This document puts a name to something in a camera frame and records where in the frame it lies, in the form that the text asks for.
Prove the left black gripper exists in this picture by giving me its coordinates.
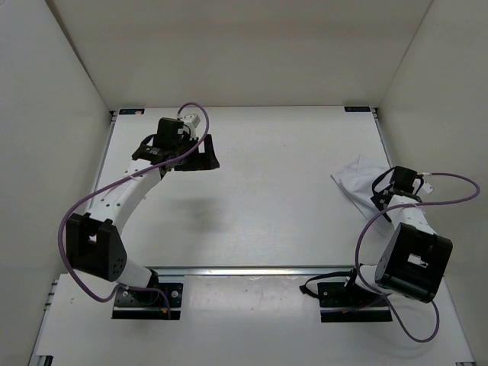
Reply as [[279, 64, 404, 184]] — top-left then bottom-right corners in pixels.
[[175, 132, 220, 169]]

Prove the white skirt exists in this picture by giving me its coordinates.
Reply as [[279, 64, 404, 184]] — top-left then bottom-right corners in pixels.
[[331, 155, 390, 221]]

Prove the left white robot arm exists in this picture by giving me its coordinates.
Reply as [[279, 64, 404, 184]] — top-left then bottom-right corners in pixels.
[[66, 114, 220, 303]]

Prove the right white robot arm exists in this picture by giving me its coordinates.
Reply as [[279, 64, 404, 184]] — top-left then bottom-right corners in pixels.
[[342, 166, 453, 306]]

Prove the right blue corner label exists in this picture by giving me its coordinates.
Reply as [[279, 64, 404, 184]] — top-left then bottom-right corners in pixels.
[[344, 106, 371, 113]]

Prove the blue corner label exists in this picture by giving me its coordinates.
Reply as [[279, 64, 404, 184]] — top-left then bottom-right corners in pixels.
[[118, 108, 145, 115], [344, 106, 371, 113]]

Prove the left blue corner label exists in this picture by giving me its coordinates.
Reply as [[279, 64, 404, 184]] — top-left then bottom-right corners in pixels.
[[118, 108, 145, 115]]

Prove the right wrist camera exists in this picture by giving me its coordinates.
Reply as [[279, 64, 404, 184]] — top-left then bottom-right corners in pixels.
[[415, 173, 433, 195]]

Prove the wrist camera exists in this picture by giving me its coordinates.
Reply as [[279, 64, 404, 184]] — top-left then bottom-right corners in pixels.
[[415, 173, 433, 195], [177, 114, 201, 129]]

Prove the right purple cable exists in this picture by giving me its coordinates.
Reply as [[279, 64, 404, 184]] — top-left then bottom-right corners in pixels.
[[356, 172, 481, 343]]

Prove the purple cable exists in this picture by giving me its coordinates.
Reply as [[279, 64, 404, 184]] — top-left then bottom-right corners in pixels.
[[356, 172, 481, 343], [57, 101, 211, 303]]

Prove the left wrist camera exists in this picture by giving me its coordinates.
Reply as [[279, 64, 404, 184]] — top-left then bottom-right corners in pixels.
[[177, 114, 201, 129]]

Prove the black cable at right base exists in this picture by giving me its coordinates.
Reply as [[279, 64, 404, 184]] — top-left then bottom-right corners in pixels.
[[300, 266, 359, 297]]

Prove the aluminium front rail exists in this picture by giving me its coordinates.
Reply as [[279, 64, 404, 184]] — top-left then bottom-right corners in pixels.
[[153, 266, 352, 277]]

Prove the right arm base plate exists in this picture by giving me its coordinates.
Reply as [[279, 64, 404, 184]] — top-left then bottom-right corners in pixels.
[[317, 282, 393, 323]]

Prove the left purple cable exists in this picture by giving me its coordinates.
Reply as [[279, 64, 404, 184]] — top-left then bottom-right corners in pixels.
[[57, 101, 211, 303]]

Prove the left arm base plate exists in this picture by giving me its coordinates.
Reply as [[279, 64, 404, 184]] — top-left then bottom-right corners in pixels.
[[111, 278, 184, 321]]

